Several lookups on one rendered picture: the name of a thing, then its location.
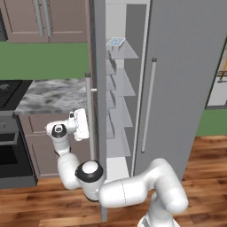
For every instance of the grey freezer shelf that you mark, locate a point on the grey freezer shelf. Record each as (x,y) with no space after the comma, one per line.
(116,144)
(123,115)
(124,53)
(124,85)

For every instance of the grey fridge door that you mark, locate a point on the grey fridge door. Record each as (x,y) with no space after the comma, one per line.
(183,88)

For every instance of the grey freezer door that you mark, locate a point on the grey freezer door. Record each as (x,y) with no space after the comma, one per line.
(100,88)

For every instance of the dark framed window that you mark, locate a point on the dark framed window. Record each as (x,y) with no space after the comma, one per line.
(218,85)

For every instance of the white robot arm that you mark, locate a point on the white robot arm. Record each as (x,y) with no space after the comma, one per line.
(139,186)

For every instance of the black stove with oven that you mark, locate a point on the black stove with oven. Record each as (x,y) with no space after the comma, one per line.
(11,142)

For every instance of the grey fridge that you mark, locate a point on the grey fridge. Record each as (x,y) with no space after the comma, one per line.
(118,17)

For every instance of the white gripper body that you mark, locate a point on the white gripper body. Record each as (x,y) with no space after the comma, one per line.
(81,125)

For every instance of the brown wall cupboard door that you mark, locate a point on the brown wall cupboard door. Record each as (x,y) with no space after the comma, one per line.
(69,20)
(20,20)

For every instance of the brown base cupboard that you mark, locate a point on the brown base cupboard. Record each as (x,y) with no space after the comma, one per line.
(41,147)

